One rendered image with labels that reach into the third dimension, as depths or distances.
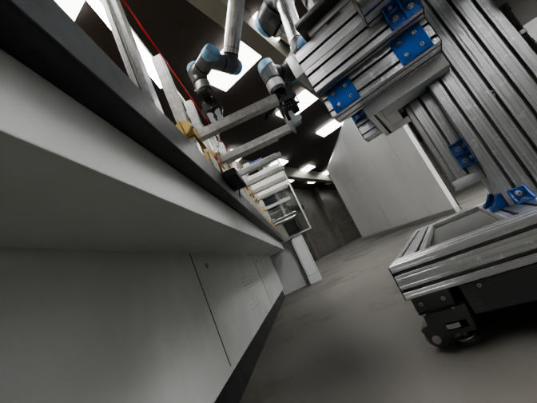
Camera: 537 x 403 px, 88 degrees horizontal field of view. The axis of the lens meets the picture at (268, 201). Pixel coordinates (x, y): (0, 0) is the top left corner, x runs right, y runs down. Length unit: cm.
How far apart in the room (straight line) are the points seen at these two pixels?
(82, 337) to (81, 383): 6
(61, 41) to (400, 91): 93
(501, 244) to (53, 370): 83
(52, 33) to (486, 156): 105
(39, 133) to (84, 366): 36
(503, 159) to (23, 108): 108
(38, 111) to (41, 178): 7
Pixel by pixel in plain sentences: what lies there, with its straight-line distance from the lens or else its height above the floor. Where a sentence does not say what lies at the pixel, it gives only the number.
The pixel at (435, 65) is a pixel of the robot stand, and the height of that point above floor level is 70.
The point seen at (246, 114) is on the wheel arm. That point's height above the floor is 83.
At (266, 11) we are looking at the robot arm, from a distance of 164.
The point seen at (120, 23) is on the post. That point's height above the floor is 101.
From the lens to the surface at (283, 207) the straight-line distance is 362.
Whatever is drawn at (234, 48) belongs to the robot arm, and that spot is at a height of 133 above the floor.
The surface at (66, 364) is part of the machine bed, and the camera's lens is 54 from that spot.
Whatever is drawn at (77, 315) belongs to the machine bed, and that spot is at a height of 41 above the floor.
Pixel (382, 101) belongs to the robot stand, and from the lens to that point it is 108.
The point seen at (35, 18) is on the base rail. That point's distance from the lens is 36.
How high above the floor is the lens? 34
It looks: 13 degrees up
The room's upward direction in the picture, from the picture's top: 25 degrees counter-clockwise
